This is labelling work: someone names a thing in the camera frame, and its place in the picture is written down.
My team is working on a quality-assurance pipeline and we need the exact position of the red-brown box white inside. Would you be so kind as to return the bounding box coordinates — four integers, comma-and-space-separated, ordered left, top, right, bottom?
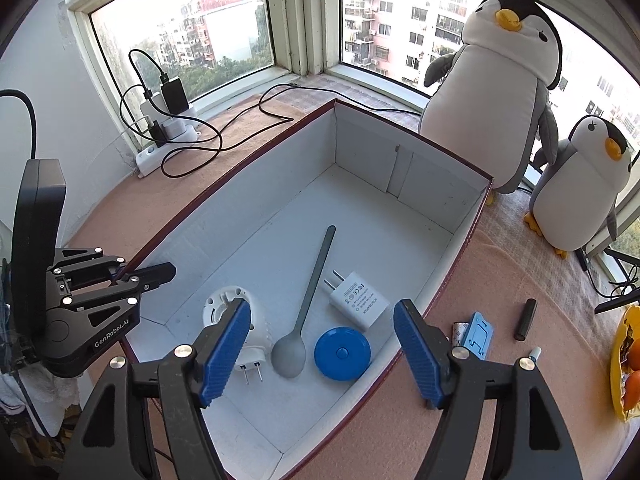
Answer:
120, 99, 495, 480

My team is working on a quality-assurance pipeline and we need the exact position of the yellow plastic fruit bowl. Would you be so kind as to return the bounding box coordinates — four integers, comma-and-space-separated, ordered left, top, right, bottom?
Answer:
610, 305, 640, 421

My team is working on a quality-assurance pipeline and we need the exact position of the white cloth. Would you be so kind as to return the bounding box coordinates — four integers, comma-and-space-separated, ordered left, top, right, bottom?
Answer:
0, 360, 81, 441

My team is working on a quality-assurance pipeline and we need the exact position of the thick black gripper cable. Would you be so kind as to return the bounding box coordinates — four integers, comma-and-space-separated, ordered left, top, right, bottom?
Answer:
0, 89, 39, 161

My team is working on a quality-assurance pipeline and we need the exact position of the grey spoon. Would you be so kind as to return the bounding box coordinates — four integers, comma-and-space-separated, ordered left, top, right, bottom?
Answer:
270, 225, 337, 380

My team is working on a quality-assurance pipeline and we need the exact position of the black cylinder tube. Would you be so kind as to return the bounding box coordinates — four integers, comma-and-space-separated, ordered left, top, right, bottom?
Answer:
514, 298, 537, 342

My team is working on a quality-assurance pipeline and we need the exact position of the orange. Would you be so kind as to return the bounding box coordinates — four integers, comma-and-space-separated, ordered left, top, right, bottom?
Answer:
620, 370, 640, 411

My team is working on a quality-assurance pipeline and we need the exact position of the blue round tape measure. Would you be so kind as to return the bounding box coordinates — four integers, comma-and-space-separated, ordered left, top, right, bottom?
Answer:
314, 326, 372, 381

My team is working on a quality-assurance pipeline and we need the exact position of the white window frame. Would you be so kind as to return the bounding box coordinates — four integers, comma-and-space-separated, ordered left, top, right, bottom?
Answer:
65, 0, 640, 281

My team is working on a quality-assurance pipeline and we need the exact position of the white round plug night light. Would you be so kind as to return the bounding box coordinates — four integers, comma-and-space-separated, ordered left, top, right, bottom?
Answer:
202, 285, 273, 386

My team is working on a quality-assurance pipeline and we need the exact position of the white power strip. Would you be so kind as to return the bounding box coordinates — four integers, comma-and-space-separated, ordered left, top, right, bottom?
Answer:
136, 100, 201, 178

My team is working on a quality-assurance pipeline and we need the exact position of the blue phone stand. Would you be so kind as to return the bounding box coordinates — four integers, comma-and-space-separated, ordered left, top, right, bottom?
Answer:
460, 311, 496, 361

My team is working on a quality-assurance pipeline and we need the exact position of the black power adapter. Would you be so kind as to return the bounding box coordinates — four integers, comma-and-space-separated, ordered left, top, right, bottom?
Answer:
160, 77, 190, 113

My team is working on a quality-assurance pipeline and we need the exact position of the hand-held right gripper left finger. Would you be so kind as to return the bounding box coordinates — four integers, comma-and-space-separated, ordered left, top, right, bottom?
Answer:
59, 297, 252, 480

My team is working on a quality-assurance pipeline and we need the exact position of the small penguin plush toy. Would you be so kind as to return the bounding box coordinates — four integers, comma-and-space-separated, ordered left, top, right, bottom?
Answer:
523, 115, 633, 259

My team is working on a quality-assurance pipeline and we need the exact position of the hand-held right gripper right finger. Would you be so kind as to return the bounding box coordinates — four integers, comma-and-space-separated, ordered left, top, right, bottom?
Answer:
393, 298, 583, 480

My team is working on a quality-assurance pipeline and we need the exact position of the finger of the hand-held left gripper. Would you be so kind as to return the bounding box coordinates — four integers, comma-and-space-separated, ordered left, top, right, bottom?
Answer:
59, 262, 177, 312
47, 246, 127, 291

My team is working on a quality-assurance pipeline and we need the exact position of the large penguin plush toy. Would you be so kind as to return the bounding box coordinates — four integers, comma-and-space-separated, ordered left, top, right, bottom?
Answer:
417, 0, 563, 206

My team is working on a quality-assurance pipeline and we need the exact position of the long black cable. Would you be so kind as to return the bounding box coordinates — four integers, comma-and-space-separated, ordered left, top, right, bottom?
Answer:
160, 82, 421, 179

